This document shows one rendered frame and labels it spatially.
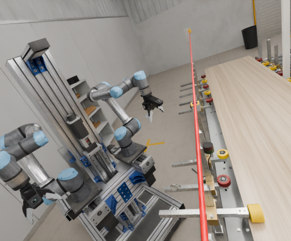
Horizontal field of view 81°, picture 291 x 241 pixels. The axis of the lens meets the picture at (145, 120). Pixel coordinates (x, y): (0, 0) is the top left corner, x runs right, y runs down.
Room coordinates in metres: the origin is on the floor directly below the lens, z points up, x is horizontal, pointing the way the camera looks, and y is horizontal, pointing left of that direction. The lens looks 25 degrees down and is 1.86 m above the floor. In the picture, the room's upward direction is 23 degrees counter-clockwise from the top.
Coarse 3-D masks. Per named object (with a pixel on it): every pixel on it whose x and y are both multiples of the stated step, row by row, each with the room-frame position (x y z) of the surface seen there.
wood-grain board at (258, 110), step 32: (224, 64) 2.94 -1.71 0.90; (256, 64) 2.34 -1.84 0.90; (224, 96) 1.81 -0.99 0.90; (256, 96) 1.53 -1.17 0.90; (288, 96) 1.31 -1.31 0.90; (224, 128) 1.24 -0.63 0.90; (256, 128) 1.08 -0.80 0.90; (288, 128) 0.95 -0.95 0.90; (256, 160) 0.80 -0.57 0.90; (288, 160) 0.71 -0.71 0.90; (256, 192) 0.61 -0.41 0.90; (288, 192) 0.54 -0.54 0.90; (256, 224) 0.47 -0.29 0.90; (288, 224) 0.42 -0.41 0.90
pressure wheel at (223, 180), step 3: (219, 177) 0.79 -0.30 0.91; (222, 177) 0.78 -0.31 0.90; (225, 177) 0.77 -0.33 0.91; (228, 177) 0.76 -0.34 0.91; (219, 180) 0.77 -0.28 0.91; (222, 180) 0.76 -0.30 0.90; (225, 180) 0.75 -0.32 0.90; (228, 180) 0.74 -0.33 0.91; (219, 183) 0.75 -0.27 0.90; (222, 183) 0.74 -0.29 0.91; (225, 183) 0.73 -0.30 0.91; (228, 183) 0.73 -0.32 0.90; (222, 186) 0.74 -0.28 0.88; (225, 186) 0.73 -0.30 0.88; (225, 189) 0.76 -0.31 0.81
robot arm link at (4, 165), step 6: (0, 156) 0.65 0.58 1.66; (6, 156) 0.66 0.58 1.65; (12, 156) 0.71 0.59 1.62; (0, 162) 0.64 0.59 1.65; (6, 162) 0.65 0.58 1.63; (12, 162) 0.67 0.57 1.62; (0, 168) 0.63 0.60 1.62; (6, 168) 0.64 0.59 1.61; (12, 168) 0.65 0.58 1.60; (18, 168) 0.67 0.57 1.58; (0, 174) 0.63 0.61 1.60; (6, 174) 0.63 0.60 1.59; (12, 174) 0.64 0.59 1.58; (18, 174) 0.65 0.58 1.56; (6, 180) 0.63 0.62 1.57
